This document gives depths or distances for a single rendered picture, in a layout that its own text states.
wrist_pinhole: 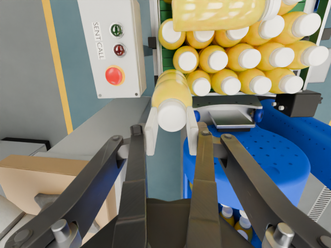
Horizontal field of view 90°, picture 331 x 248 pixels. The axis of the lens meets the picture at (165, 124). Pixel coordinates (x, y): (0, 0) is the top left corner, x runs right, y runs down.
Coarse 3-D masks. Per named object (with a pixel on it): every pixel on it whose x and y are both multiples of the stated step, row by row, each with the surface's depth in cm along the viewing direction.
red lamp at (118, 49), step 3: (117, 45) 33; (120, 45) 33; (114, 48) 33; (117, 48) 33; (120, 48) 33; (123, 48) 33; (114, 51) 33; (117, 51) 33; (120, 51) 33; (123, 51) 33; (117, 54) 33; (120, 54) 33; (123, 54) 34
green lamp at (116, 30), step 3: (114, 24) 31; (117, 24) 31; (111, 27) 31; (114, 27) 31; (117, 27) 31; (120, 27) 31; (111, 30) 31; (114, 30) 31; (117, 30) 31; (120, 30) 32; (114, 33) 32; (117, 33) 32; (120, 33) 32; (117, 36) 32
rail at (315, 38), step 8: (320, 0) 41; (328, 0) 39; (320, 8) 41; (328, 8) 39; (320, 16) 41; (320, 24) 41; (320, 32) 41; (312, 40) 43; (304, 72) 46; (304, 80) 46; (304, 88) 47
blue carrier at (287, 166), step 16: (208, 128) 52; (256, 128) 50; (256, 144) 42; (272, 144) 42; (288, 144) 41; (192, 160) 37; (256, 160) 36; (272, 160) 36; (288, 160) 36; (304, 160) 35; (192, 176) 38; (224, 176) 32; (272, 176) 31; (288, 176) 31; (304, 176) 31; (224, 192) 32; (288, 192) 30; (240, 208) 32; (256, 240) 62
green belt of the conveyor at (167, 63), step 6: (162, 0) 47; (162, 6) 47; (168, 6) 47; (300, 6) 46; (162, 12) 48; (168, 12) 48; (288, 12) 46; (162, 18) 48; (168, 18) 48; (162, 48) 52; (162, 54) 52; (168, 54) 52; (168, 60) 53; (168, 66) 54; (210, 90) 56
